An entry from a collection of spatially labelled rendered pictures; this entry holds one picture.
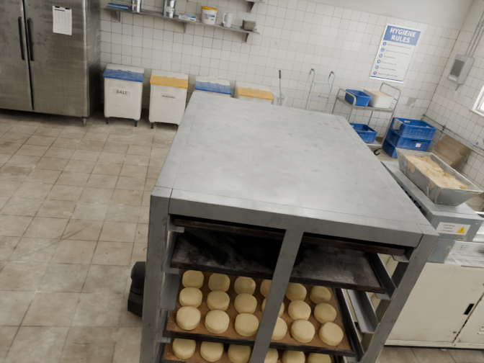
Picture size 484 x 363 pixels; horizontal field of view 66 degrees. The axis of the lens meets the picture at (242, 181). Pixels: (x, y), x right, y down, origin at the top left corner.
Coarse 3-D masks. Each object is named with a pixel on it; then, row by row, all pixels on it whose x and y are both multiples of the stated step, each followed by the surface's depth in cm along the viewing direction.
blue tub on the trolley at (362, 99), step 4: (352, 92) 612; (356, 92) 613; (360, 92) 612; (348, 96) 598; (356, 96) 576; (360, 96) 576; (364, 96) 600; (368, 96) 591; (348, 100) 598; (352, 100) 585; (356, 100) 580; (360, 100) 581; (364, 100) 582; (368, 100) 584; (356, 104) 584; (360, 104) 585; (364, 104) 586
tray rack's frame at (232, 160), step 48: (192, 96) 110; (192, 144) 78; (240, 144) 83; (288, 144) 88; (336, 144) 94; (192, 192) 61; (240, 192) 64; (288, 192) 67; (336, 192) 70; (384, 192) 73; (288, 240) 63; (384, 240) 62; (432, 240) 63; (144, 288) 67; (144, 336) 73; (384, 336) 73
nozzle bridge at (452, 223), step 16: (400, 176) 253; (416, 192) 234; (432, 208) 218; (448, 208) 222; (464, 208) 226; (432, 224) 215; (448, 224) 216; (464, 224) 217; (480, 224) 218; (448, 240) 222; (464, 240) 223; (432, 256) 227
